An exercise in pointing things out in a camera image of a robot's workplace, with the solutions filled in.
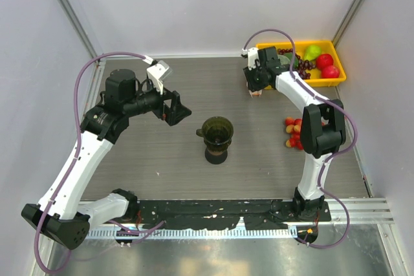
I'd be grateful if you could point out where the yellow plastic fruit tray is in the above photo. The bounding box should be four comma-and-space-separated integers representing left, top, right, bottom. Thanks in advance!
243, 41, 346, 91

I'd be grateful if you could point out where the orange white filter paper pack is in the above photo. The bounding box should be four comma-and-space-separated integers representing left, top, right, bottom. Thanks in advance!
248, 90, 263, 98

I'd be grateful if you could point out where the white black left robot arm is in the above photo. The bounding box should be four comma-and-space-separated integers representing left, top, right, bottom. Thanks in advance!
21, 62, 191, 250

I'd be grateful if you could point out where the red pink apple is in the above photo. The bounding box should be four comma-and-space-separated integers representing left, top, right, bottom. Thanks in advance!
321, 65, 340, 79

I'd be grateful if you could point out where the red black coffee server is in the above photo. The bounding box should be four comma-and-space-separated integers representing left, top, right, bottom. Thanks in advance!
204, 143, 229, 165

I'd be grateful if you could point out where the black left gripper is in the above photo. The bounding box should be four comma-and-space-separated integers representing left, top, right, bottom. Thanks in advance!
124, 79, 191, 125

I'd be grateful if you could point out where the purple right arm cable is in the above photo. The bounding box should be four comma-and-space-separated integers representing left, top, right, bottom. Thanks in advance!
243, 28, 359, 251

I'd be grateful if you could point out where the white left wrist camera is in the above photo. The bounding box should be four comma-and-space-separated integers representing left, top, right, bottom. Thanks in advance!
146, 61, 172, 94

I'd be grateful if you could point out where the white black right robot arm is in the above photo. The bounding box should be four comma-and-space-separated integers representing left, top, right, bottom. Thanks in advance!
241, 47, 346, 220

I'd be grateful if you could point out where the red yellow lychee bunch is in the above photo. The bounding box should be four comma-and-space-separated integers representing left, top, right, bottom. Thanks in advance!
284, 117, 303, 151

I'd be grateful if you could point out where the green netted melon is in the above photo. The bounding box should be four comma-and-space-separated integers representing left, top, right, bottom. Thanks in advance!
278, 55, 291, 67

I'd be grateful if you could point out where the dark red grape bunch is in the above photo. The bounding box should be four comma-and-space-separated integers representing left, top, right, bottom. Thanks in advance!
277, 48, 316, 80

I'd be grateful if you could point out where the green pear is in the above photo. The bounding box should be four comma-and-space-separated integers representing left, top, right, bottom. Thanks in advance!
303, 45, 322, 61

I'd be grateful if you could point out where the white slotted cable duct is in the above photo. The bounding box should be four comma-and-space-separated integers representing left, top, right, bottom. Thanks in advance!
86, 224, 298, 240

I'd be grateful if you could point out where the dark green glass dripper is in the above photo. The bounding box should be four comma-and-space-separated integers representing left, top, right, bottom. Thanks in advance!
195, 116, 234, 153

